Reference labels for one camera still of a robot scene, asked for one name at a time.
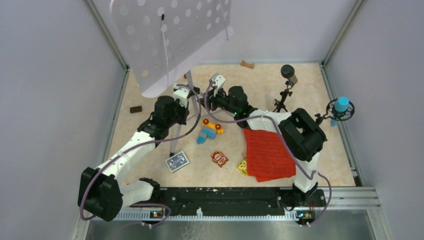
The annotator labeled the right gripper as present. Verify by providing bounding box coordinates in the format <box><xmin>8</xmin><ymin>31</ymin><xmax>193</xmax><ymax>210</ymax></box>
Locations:
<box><xmin>198</xmin><ymin>85</ymin><xmax>239</xmax><ymax>115</ymax></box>

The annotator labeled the red sheet music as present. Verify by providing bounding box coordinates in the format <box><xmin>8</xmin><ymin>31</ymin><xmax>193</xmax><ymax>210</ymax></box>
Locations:
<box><xmin>243</xmin><ymin>129</ymin><xmax>296</xmax><ymax>182</ymax></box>

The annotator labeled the white music stand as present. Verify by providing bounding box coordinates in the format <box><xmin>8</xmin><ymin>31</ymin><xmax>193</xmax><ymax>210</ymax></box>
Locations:
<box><xmin>109</xmin><ymin>0</ymin><xmax>235</xmax><ymax>158</ymax></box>

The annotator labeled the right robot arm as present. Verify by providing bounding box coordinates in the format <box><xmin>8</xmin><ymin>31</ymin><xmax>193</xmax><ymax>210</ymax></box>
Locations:
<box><xmin>201</xmin><ymin>86</ymin><xmax>327</xmax><ymax>211</ymax></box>

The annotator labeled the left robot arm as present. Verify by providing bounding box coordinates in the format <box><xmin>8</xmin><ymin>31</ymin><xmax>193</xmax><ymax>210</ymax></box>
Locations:
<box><xmin>77</xmin><ymin>93</ymin><xmax>192</xmax><ymax>222</ymax></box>

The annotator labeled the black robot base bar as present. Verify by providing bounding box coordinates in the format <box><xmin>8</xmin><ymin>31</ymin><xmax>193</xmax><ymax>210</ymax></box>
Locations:
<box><xmin>146</xmin><ymin>184</ymin><xmax>327</xmax><ymax>217</ymax></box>

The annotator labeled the toy brick car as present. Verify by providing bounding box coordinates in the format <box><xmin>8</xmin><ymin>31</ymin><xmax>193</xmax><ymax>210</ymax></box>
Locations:
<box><xmin>196</xmin><ymin>118</ymin><xmax>224</xmax><ymax>145</ymax></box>

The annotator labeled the wooden wedge block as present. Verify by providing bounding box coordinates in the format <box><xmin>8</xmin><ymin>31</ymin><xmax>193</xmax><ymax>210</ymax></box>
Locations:
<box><xmin>240</xmin><ymin>60</ymin><xmax>255</xmax><ymax>69</ymax></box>

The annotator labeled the dark brown block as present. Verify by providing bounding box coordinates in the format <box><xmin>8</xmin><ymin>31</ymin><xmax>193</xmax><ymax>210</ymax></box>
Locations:
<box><xmin>129</xmin><ymin>105</ymin><xmax>143</xmax><ymax>114</ymax></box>

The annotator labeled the blue playing card deck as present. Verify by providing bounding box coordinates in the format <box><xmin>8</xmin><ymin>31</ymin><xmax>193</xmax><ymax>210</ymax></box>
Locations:
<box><xmin>165</xmin><ymin>151</ymin><xmax>190</xmax><ymax>173</ymax></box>

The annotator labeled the red owl toy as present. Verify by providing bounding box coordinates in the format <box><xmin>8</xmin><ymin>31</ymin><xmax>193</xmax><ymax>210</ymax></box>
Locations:
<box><xmin>211</xmin><ymin>151</ymin><xmax>229</xmax><ymax>168</ymax></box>

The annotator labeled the yellow owl toy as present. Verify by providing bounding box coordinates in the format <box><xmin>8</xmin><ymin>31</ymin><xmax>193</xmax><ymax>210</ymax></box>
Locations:
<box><xmin>236</xmin><ymin>158</ymin><xmax>248</xmax><ymax>176</ymax></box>

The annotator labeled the black microphone tripod stand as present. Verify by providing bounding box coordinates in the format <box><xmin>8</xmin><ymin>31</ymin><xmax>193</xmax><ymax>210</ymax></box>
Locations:
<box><xmin>273</xmin><ymin>64</ymin><xmax>298</xmax><ymax>113</ymax></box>

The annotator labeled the blue microphone with tripod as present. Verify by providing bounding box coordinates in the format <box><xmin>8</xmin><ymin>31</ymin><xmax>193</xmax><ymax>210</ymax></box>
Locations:
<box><xmin>315</xmin><ymin>96</ymin><xmax>356</xmax><ymax>128</ymax></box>

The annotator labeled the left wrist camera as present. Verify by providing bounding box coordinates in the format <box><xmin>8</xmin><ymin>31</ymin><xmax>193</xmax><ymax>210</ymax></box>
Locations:
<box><xmin>172</xmin><ymin>85</ymin><xmax>190</xmax><ymax>108</ymax></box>

